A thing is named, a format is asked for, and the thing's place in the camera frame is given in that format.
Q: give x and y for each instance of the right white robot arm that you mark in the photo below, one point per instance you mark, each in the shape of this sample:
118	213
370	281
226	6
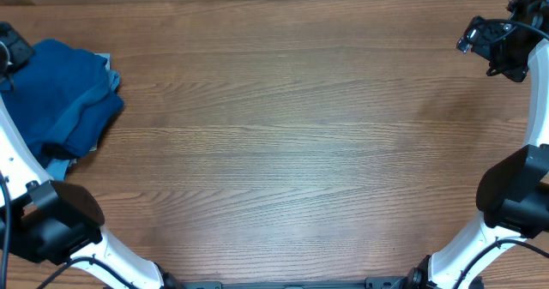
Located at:
512	197

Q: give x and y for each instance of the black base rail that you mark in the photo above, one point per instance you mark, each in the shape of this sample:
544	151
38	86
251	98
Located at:
300	284

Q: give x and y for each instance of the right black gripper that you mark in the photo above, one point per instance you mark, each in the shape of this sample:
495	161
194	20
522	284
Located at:
489	34

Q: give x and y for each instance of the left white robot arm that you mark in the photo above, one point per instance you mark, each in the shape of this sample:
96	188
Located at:
49	220

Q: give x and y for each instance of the blue polo shirt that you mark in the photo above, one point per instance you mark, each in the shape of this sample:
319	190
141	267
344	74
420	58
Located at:
62	101

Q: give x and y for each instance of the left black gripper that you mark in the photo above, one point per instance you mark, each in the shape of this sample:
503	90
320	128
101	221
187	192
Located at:
10	36

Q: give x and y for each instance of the light blue folded garment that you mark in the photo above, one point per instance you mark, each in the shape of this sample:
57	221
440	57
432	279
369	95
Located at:
58	168

